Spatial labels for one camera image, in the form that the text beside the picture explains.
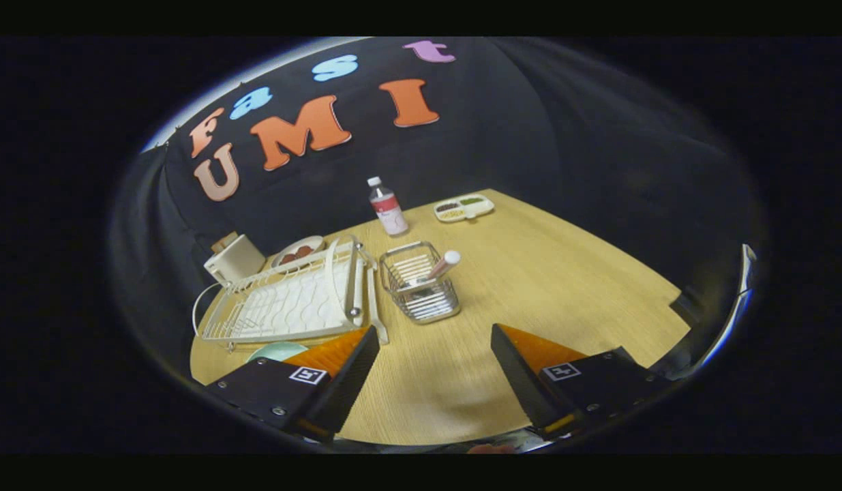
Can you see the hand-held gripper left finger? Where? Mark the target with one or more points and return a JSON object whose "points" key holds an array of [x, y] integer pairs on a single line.
{"points": [[339, 385]]}

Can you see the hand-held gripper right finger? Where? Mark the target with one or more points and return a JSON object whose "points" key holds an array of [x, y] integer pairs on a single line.
{"points": [[523, 382]]}

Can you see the pale green plate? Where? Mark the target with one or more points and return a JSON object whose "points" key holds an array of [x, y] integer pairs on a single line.
{"points": [[274, 352]]}

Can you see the beige plate with meat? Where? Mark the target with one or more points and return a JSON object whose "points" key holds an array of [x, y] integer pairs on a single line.
{"points": [[313, 241]]}

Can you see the white wavy drip tray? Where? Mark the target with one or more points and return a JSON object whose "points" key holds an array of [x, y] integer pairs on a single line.
{"points": [[291, 303]]}

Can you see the brown meat piece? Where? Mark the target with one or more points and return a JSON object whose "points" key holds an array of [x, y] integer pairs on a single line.
{"points": [[288, 259], [305, 251]]}

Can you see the white toaster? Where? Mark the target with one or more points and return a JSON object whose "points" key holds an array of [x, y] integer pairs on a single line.
{"points": [[238, 260]]}

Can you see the clear bottle with red label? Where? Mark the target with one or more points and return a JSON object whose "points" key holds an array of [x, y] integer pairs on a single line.
{"points": [[391, 211]]}

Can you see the white divided condiment tray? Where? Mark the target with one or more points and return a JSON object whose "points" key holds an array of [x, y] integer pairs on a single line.
{"points": [[463, 209]]}

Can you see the toast slices in toaster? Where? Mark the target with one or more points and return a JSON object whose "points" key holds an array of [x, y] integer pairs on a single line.
{"points": [[224, 241]]}

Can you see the white and blue device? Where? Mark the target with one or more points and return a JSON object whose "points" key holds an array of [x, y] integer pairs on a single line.
{"points": [[740, 310]]}

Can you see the black backdrop cloth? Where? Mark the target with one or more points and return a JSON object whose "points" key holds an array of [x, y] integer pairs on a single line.
{"points": [[530, 136]]}

